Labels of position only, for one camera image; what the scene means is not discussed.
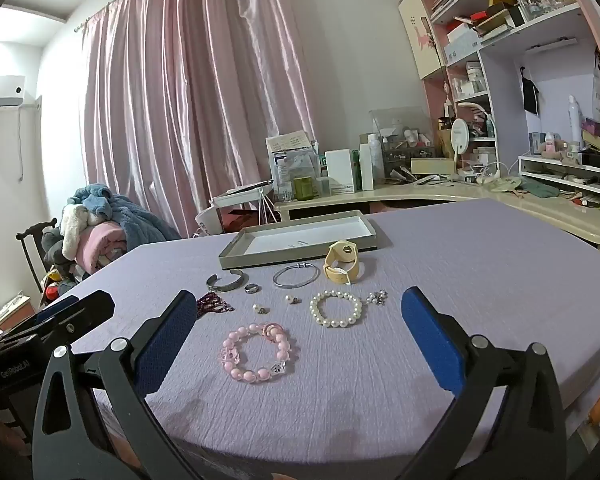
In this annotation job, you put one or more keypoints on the white paper bag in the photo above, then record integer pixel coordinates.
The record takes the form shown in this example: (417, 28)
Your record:
(207, 220)

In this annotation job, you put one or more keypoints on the white plush cloth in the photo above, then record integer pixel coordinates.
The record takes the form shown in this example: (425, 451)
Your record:
(72, 230)

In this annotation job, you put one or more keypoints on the pink folded blanket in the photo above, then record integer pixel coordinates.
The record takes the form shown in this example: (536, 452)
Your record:
(105, 250)

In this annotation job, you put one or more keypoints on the white air conditioner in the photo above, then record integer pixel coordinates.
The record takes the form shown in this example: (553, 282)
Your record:
(2, 92)

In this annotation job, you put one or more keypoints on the red storage box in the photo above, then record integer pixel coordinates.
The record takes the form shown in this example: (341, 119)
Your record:
(245, 220)

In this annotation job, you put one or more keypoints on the pearl earring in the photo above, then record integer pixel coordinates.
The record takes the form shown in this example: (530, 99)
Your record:
(292, 299)
(260, 308)

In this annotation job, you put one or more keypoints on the green glass jar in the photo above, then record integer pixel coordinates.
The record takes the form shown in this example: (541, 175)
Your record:
(303, 189)

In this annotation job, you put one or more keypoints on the white carton box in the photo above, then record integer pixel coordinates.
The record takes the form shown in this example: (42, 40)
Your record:
(339, 170)

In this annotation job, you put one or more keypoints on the dark wooden chair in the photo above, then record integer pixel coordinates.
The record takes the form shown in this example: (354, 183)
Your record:
(29, 245)

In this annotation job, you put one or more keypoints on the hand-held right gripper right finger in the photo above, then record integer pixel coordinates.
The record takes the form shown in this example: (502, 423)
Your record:
(430, 340)

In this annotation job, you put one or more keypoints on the white spray bottle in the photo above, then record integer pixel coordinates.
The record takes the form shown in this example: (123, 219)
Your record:
(573, 120)

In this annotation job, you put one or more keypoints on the silver bangle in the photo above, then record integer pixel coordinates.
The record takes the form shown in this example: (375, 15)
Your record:
(280, 282)

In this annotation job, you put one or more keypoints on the pink curtain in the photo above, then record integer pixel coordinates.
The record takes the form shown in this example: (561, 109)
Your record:
(190, 100)

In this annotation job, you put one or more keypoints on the black hanging pouch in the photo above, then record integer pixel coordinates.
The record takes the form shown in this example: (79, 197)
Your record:
(530, 95)

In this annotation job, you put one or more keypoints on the beige flat box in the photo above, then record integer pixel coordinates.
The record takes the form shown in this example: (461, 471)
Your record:
(432, 166)

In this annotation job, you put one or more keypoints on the cabinet door with pink animal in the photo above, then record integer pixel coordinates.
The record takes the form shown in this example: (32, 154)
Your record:
(420, 35)

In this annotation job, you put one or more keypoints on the white desk lamp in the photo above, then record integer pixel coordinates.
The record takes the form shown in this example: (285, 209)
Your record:
(475, 107)

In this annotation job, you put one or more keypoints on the clear acrylic organizer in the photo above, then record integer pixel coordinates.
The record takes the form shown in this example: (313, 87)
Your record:
(405, 125)

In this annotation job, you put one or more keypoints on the clear plastic supply box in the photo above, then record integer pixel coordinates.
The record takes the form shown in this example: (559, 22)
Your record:
(290, 160)

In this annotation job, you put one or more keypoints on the green pouch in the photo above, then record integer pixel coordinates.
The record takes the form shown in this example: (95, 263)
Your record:
(540, 190)

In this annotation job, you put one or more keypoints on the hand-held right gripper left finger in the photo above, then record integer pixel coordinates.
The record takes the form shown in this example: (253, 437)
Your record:
(167, 340)

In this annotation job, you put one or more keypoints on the round white mirror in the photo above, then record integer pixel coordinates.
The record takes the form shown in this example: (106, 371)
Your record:
(461, 140)

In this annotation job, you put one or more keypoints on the grey cardboard tray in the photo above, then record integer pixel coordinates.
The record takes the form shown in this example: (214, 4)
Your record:
(300, 242)

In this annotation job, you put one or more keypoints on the pink white bookshelf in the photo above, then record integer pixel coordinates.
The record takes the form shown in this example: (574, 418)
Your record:
(510, 35)

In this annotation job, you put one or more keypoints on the lilac tablecloth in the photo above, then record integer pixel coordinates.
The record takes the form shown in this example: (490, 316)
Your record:
(480, 260)

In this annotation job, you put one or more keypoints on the cream corner desk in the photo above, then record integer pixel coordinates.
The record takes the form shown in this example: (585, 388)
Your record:
(430, 191)

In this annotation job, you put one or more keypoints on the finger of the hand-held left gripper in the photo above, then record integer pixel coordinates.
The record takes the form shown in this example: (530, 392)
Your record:
(57, 309)
(92, 310)

